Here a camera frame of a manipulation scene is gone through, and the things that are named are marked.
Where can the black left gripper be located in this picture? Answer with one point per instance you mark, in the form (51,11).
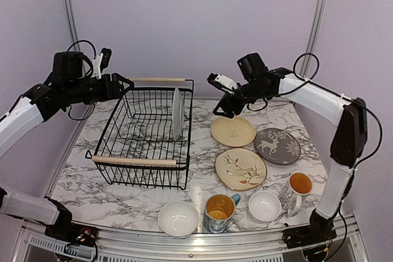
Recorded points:
(116,88)

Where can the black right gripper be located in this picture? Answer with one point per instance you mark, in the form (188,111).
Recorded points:
(228,104)

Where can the pale yellow round plate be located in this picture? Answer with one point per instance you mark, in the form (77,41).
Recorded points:
(233,132)

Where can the red and teal plate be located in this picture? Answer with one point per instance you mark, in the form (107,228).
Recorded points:
(177,114)

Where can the black wire dish rack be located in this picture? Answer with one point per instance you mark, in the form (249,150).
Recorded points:
(137,147)

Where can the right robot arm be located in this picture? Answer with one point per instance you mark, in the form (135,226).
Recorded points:
(348,116)

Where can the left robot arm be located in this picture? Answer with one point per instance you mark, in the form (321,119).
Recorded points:
(74,79)

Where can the cream bird pattern plate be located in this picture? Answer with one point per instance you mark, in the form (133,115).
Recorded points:
(240,169)

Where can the grey reindeer plate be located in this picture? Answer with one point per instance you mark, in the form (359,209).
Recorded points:
(277,146)

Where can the small white bowl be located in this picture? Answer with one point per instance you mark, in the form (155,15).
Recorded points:
(264,206)

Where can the white patterned mug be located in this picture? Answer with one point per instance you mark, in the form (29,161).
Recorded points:
(294,193)

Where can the large white bowl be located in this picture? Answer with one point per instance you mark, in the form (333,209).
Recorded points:
(178,219)

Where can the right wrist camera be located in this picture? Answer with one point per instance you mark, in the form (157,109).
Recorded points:
(222,82)

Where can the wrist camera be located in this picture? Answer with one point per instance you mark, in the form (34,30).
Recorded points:
(222,82)
(101,62)

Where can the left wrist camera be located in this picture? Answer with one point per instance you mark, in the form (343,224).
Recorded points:
(101,62)

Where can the blue handled mug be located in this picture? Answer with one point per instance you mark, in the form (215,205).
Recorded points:
(218,211)

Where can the left aluminium frame post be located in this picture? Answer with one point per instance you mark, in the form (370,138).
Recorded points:
(70,20)

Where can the aluminium frame post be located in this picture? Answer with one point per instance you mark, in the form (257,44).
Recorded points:
(70,20)
(316,24)

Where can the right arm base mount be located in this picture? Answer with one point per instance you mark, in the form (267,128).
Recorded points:
(307,235)

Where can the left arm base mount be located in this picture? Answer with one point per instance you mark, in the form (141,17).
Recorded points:
(73,234)

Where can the right aluminium frame post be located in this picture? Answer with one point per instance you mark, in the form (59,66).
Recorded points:
(316,24)

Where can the aluminium front rail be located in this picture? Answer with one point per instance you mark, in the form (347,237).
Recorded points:
(114,244)

